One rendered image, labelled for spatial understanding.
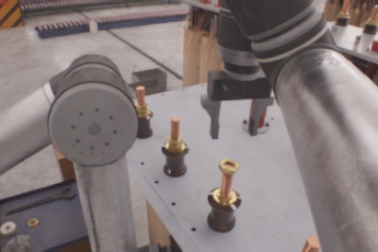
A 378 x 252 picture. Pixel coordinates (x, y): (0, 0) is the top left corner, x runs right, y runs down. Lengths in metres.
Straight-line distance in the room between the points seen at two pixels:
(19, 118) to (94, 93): 0.31
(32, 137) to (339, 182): 0.66
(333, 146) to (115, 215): 0.46
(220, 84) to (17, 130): 0.47
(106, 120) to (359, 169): 0.38
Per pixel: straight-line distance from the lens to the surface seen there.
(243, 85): 0.61
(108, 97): 0.47
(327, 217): 0.19
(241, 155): 1.14
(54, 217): 1.65
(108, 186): 0.56
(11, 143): 0.76
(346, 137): 0.21
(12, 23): 10.83
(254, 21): 0.39
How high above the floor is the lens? 2.03
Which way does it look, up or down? 31 degrees down
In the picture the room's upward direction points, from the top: 2 degrees clockwise
